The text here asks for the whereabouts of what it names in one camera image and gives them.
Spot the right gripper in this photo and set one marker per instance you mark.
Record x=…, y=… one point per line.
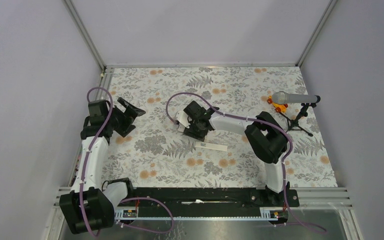
x=191, y=132

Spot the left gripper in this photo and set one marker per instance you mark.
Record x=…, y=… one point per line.
x=131, y=113

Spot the white remote battery cover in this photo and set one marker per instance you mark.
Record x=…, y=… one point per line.
x=211, y=146

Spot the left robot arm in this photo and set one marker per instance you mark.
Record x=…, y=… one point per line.
x=88, y=207

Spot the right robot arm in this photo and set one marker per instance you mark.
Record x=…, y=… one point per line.
x=263, y=133

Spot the floral table mat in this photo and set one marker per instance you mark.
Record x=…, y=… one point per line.
x=156, y=154

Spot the orange toy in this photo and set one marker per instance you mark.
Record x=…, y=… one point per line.
x=279, y=108

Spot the grey microphone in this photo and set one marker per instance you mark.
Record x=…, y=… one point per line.
x=282, y=97

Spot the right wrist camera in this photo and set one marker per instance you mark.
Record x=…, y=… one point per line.
x=183, y=120

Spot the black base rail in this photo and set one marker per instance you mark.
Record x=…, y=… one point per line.
x=220, y=202

